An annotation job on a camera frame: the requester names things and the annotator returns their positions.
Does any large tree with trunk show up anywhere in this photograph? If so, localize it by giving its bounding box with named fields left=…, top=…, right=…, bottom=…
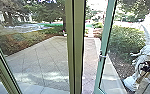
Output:
left=22, top=0, right=67, bottom=34

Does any leafy tree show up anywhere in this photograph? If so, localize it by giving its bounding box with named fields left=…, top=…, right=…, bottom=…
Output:
left=116, top=0, right=150, bottom=23
left=0, top=0, right=25, bottom=26

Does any small green bush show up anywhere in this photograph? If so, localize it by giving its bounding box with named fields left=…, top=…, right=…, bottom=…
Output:
left=91, top=21, right=104, bottom=30

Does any green glass door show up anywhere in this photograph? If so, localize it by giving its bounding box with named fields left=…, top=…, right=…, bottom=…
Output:
left=92, top=0, right=150, bottom=94

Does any bright green lawn strip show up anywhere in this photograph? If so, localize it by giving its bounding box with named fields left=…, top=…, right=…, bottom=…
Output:
left=40, top=22, right=94, bottom=28

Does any green door frame post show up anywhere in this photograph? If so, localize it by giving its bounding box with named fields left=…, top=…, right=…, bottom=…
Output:
left=64, top=0, right=87, bottom=94
left=0, top=33, right=23, bottom=94

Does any white translucent trash bag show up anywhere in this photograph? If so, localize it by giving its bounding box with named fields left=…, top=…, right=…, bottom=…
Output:
left=122, top=22, right=150, bottom=93

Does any large green bush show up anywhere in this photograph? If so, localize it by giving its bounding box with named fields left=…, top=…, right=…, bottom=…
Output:
left=108, top=24, right=147, bottom=64

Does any low plant bed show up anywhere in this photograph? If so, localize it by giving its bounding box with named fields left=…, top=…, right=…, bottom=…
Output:
left=0, top=26, right=66, bottom=57

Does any metal door handle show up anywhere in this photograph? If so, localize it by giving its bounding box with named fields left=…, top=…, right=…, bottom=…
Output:
left=98, top=53, right=109, bottom=61

